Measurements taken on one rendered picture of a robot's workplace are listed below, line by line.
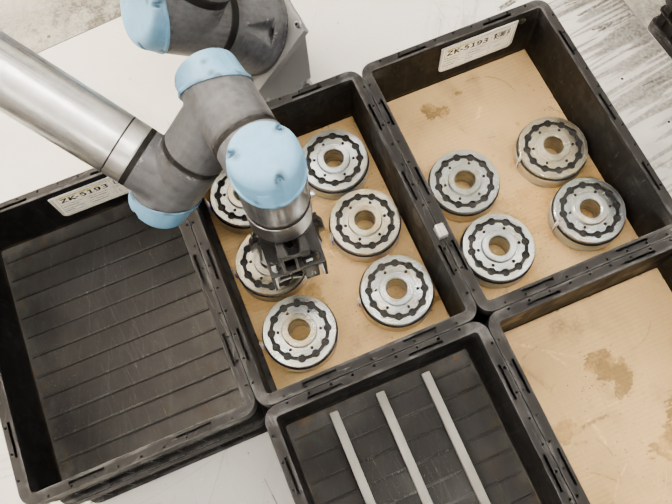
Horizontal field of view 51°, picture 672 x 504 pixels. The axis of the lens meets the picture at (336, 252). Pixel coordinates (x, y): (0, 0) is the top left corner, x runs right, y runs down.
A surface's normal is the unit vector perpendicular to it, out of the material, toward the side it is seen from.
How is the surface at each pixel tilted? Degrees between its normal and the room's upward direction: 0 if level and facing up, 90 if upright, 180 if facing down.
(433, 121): 0
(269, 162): 1
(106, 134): 29
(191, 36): 88
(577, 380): 0
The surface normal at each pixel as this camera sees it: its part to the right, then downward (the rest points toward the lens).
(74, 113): 0.29, 0.04
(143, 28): -0.74, 0.17
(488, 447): -0.04, -0.33
